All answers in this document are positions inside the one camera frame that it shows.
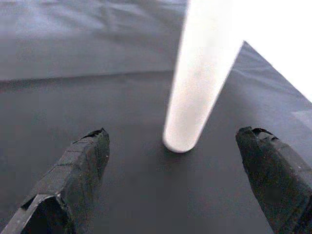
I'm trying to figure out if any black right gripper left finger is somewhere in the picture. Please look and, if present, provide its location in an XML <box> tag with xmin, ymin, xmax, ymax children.
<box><xmin>0</xmin><ymin>127</ymin><xmax>110</xmax><ymax>234</ymax></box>

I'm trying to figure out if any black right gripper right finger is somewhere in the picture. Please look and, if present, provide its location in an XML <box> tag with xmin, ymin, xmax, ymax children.
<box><xmin>235</xmin><ymin>126</ymin><xmax>312</xmax><ymax>234</ymax></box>

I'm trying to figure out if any white plastic table leg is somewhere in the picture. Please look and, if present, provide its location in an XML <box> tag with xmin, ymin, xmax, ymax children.
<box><xmin>162</xmin><ymin>0</ymin><xmax>245</xmax><ymax>154</ymax></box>

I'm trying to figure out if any black table cloth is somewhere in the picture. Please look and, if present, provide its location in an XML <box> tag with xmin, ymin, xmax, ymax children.
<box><xmin>0</xmin><ymin>0</ymin><xmax>312</xmax><ymax>234</ymax></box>

